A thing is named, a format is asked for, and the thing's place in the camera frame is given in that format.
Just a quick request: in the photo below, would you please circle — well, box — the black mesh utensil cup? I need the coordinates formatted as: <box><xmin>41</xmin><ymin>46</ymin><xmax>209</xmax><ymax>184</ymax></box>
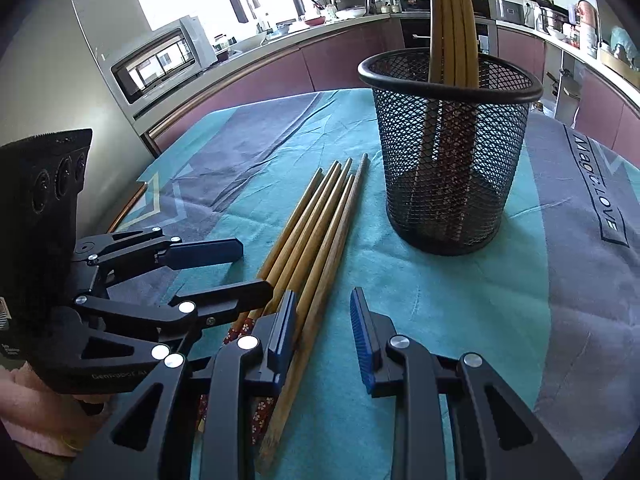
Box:
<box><xmin>358</xmin><ymin>48</ymin><xmax>542</xmax><ymax>256</ymax></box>

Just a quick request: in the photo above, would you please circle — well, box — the wooden chopstick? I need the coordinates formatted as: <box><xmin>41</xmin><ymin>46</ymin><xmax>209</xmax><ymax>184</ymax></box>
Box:
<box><xmin>423</xmin><ymin>0</ymin><xmax>442</xmax><ymax>238</ymax></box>
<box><xmin>221</xmin><ymin>168</ymin><xmax>326</xmax><ymax>346</ymax></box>
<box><xmin>256</xmin><ymin>155</ymin><xmax>368</xmax><ymax>474</ymax></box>
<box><xmin>448</xmin><ymin>0</ymin><xmax>478</xmax><ymax>242</ymax></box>
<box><xmin>249</xmin><ymin>156</ymin><xmax>354</xmax><ymax>441</ymax></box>
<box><xmin>196</xmin><ymin>159</ymin><xmax>344</xmax><ymax>430</ymax></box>

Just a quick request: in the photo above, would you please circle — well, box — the white bowl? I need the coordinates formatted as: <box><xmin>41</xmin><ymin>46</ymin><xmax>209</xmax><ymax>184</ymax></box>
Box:
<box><xmin>233</xmin><ymin>34</ymin><xmax>268</xmax><ymax>53</ymax></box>

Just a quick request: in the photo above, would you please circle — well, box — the left hand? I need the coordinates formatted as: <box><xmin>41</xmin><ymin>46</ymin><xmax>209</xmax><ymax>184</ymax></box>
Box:
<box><xmin>73</xmin><ymin>394</ymin><xmax>112</xmax><ymax>416</ymax></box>

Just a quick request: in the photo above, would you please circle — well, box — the black built-in oven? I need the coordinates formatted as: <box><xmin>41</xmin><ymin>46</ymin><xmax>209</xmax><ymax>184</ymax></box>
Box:
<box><xmin>391</xmin><ymin>0</ymin><xmax>501</xmax><ymax>57</ymax></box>

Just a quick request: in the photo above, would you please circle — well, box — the blue grey tablecloth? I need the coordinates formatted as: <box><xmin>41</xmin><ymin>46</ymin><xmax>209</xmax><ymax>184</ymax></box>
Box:
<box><xmin>110</xmin><ymin>89</ymin><xmax>639</xmax><ymax>479</ymax></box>

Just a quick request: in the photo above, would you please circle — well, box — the pink thermos kettle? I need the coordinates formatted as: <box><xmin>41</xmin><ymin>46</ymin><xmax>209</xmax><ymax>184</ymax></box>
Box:
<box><xmin>575</xmin><ymin>0</ymin><xmax>599</xmax><ymax>58</ymax></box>

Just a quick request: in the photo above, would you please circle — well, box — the silver refrigerator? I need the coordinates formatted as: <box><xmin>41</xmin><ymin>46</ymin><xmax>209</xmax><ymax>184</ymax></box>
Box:
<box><xmin>1</xmin><ymin>0</ymin><xmax>152</xmax><ymax>236</ymax></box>

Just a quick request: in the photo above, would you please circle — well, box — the white microwave oven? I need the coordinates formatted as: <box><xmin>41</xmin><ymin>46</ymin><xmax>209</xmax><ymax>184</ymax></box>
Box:
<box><xmin>101</xmin><ymin>15</ymin><xmax>217</xmax><ymax>118</ymax></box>

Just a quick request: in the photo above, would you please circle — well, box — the teal mesh food cover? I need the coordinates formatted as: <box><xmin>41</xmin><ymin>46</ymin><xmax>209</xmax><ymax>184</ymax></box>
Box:
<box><xmin>610</xmin><ymin>26</ymin><xmax>639</xmax><ymax>70</ymax></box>

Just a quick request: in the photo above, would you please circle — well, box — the smartphone with orange edge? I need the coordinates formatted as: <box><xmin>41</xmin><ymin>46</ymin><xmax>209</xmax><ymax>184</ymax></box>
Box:
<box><xmin>106</xmin><ymin>182</ymin><xmax>148</xmax><ymax>233</ymax></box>

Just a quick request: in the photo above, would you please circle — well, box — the pink sleeve forearm left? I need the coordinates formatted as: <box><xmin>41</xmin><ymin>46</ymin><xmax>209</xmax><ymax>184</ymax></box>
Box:
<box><xmin>1</xmin><ymin>363</ymin><xmax>111</xmax><ymax>457</ymax></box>

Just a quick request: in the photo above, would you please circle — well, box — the black camera box left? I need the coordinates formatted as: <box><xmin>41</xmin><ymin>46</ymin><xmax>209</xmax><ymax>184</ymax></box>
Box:
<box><xmin>1</xmin><ymin>129</ymin><xmax>92</xmax><ymax>315</ymax></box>

